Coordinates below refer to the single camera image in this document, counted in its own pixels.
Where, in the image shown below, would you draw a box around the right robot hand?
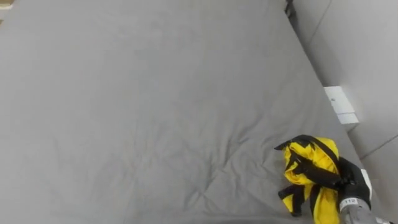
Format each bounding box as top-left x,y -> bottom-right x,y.
335,157 -> 373,207

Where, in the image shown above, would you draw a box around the yellow and black garment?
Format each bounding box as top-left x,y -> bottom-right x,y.
274,134 -> 343,224

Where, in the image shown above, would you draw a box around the grey bed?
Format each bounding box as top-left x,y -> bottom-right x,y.
0,0 -> 383,224

